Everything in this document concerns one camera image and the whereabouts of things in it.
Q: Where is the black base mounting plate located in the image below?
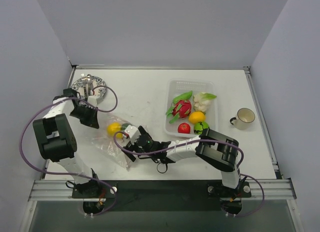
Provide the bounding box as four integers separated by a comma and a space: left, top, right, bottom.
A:
83, 181, 244, 214

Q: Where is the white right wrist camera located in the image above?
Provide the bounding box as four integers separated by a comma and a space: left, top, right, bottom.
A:
124, 125, 141, 144

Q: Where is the yellow fake lemon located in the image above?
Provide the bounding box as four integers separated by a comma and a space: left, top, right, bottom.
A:
188, 111, 206, 125

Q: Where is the metal fork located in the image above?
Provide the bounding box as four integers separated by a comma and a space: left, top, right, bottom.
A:
80, 73, 88, 88

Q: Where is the cream mug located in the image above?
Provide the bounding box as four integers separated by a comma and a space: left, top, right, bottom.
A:
229, 108, 256, 130

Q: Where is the green fake watermelon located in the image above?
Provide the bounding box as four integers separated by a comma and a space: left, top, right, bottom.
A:
193, 121, 210, 135

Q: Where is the red fake dragon fruit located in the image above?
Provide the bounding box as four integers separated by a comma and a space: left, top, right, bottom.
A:
165, 100, 192, 124

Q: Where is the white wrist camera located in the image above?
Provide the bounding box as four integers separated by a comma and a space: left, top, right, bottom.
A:
124, 125, 141, 144
87, 95, 100, 109

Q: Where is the metal spoon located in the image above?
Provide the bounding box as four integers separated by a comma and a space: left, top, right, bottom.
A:
85, 74, 93, 99

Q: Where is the blue patterned plate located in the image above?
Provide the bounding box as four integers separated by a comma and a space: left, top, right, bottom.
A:
71, 76, 107, 104

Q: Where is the dark green fake avocado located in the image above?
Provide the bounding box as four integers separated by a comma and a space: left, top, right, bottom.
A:
121, 123, 132, 131

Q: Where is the clear zip top bag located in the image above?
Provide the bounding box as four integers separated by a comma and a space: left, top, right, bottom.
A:
87, 114, 136, 170

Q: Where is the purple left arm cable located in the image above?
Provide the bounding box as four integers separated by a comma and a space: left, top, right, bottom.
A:
19, 86, 119, 215

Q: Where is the white fake cauliflower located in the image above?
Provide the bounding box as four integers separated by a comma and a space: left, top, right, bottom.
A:
192, 92, 217, 114

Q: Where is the white plastic basket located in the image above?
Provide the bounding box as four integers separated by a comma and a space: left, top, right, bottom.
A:
163, 79, 219, 138

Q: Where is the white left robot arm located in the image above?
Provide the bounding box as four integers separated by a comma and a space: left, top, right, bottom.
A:
32, 88, 102, 198

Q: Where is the aluminium front rail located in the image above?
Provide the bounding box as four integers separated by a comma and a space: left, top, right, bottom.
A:
29, 179, 297, 202

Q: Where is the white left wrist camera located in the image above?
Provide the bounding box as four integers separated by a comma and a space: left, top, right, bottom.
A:
87, 95, 100, 109

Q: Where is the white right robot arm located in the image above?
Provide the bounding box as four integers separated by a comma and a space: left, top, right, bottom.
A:
121, 125, 244, 196

